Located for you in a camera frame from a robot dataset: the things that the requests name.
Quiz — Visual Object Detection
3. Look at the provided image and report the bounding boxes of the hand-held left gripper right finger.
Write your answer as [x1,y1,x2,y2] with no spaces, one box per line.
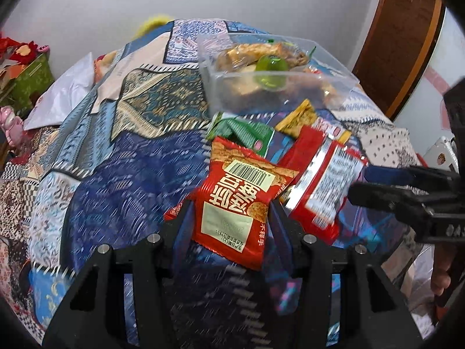
[268,200,425,349]

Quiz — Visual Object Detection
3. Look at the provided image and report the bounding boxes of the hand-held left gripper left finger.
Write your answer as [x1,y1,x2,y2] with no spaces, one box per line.
[42,200,204,349]

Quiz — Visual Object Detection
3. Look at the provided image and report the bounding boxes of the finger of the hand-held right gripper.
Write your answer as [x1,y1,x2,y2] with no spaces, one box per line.
[348,182,437,226]
[365,165,460,199]

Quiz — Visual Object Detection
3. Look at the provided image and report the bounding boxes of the red snack packet white print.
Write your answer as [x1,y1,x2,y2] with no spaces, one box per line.
[278,125,370,246]

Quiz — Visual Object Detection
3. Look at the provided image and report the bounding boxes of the red snack packet with barcode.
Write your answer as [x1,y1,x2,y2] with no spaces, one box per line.
[187,136,301,272]

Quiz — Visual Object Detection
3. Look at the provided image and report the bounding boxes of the clear biscuit packet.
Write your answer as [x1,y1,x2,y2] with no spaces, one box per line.
[305,65,346,108]

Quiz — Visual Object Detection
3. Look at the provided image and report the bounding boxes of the clear plastic container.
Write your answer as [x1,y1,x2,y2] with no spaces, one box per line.
[196,33,360,114]

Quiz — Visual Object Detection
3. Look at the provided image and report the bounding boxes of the green-edged fried snack packet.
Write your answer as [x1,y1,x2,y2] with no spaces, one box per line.
[278,38,316,68]

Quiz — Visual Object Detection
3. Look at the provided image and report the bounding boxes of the clear wafer packet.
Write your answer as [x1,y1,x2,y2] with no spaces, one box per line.
[218,67,264,97]

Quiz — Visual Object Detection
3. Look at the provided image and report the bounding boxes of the green round fruit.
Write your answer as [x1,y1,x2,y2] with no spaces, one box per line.
[255,54,287,90]

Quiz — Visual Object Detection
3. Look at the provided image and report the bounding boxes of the peanut brittle packet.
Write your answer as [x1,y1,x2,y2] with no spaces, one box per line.
[214,43,287,72]

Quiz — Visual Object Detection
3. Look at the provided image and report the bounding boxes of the person's right hand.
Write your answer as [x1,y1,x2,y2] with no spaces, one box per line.
[430,243,453,297]

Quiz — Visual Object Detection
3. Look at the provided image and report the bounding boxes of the white box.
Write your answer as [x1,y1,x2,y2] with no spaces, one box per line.
[423,136,455,170]

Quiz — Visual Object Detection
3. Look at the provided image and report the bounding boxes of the white plastic bag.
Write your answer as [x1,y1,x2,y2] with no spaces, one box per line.
[385,243,440,331]

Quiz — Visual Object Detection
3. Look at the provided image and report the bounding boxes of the patchwork printed blanket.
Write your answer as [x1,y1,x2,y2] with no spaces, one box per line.
[0,18,422,349]

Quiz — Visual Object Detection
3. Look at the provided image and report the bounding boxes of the green snack packet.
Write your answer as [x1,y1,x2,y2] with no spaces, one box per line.
[207,113,275,159]

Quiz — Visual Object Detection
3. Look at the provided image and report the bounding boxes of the yellow snack packet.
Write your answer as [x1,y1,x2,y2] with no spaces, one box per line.
[275,99,319,139]

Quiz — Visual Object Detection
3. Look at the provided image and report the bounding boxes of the brown wooden door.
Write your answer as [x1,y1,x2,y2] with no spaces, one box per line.
[352,0,446,120]

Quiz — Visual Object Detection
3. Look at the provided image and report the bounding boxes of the white pillow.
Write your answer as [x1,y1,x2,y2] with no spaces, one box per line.
[24,51,97,131]

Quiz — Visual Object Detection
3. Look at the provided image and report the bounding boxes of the orange printed pillow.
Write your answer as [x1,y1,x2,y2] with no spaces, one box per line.
[94,51,117,81]

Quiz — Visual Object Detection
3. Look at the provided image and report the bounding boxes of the pink plush toy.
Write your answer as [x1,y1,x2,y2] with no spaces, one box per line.
[0,105,24,147]

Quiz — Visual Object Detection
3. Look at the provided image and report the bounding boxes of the yellow foam tube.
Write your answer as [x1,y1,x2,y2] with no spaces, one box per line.
[133,15,171,39]

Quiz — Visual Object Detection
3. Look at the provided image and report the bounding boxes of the green plastic basket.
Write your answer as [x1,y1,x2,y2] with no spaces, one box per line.
[0,54,55,117]

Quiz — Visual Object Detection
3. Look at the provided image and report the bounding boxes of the red plush toy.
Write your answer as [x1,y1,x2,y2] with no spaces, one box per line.
[9,40,50,65]

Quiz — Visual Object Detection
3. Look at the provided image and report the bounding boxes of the red ribbon decoration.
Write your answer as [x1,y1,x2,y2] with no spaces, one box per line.
[0,31,15,59]

